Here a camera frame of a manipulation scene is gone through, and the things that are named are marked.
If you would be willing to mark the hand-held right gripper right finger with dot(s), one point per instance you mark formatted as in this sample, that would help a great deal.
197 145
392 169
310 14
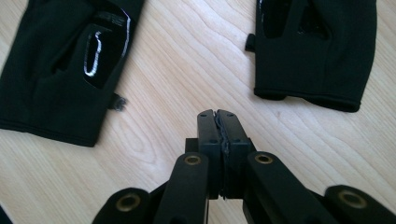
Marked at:
235 140

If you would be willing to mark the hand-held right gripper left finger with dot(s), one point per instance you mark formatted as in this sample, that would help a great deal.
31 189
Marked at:
209 137

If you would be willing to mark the black glove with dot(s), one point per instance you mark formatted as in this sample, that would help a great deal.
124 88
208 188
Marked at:
311 68
40 93

